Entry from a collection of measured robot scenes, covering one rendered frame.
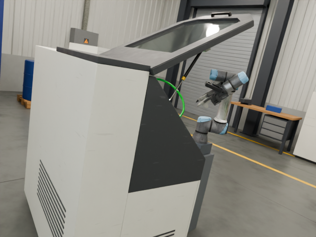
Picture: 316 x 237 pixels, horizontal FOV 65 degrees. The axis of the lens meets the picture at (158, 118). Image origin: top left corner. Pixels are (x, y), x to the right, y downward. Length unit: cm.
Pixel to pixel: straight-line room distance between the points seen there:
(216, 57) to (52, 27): 515
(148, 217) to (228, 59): 730
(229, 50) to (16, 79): 640
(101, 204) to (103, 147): 32
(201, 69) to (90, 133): 799
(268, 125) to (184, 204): 495
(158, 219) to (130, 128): 69
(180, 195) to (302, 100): 624
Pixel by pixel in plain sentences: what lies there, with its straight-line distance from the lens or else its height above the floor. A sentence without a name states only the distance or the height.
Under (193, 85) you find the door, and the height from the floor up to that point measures 98.
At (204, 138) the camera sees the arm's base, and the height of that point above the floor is 94.
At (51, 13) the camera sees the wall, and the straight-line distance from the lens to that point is 833.
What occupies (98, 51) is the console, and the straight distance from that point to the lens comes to 190.
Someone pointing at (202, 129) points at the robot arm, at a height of 103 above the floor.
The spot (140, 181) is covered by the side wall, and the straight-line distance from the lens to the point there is 147.
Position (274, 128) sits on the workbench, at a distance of 650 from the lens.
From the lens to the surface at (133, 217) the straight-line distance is 159.
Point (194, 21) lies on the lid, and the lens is 220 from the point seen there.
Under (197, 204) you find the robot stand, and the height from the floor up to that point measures 29.
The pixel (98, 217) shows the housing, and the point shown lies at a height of 67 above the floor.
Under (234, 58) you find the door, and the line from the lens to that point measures 843.
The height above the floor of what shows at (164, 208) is 63.
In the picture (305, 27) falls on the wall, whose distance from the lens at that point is 794.
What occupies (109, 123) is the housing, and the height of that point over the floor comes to 120.
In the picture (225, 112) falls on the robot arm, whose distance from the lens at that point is 223.
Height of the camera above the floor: 152
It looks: 12 degrees down
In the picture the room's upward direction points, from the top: 11 degrees clockwise
